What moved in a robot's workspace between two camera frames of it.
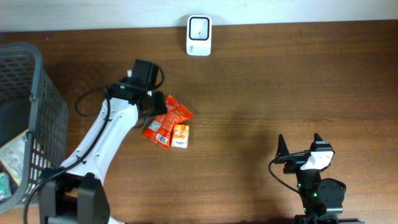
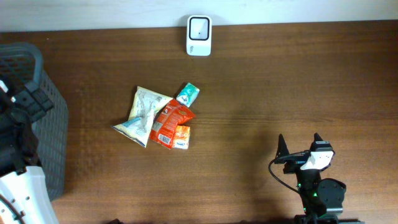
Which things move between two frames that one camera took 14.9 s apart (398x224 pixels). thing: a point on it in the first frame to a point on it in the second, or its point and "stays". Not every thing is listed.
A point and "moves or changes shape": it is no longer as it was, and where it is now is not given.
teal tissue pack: [5, 188] moves or changes shape
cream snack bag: [12, 156] moves or changes shape
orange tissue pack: [180, 136] stays
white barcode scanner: [199, 35] stays
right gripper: [295, 162] stays
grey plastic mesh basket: [30, 101] stays
